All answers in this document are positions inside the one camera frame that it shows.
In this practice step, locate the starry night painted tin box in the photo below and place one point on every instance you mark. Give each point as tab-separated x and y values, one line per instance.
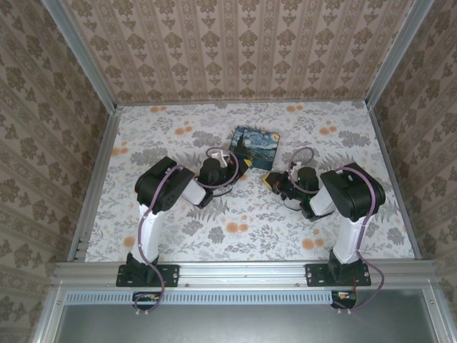
255	143

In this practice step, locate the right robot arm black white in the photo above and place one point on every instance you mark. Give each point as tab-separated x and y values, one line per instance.
357	193

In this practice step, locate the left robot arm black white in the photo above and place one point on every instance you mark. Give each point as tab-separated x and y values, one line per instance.
160	186

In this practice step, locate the floral patterned table cover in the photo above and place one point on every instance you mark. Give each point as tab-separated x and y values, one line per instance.
214	232

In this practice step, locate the grey metal panel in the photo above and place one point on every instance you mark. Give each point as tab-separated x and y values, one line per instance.
242	325

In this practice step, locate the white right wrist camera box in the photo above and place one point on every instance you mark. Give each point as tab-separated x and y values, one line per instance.
294	166

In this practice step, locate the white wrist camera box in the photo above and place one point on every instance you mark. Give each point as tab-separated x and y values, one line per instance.
218	155
294	166

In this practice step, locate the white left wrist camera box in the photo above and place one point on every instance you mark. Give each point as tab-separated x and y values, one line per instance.
218	155

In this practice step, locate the aluminium side rail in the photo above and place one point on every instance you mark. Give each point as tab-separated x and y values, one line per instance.
381	143
100	171

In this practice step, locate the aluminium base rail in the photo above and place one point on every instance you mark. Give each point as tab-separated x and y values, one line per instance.
242	273

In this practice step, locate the aluminium frame post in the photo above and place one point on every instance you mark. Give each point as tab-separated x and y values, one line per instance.
82	57
396	50

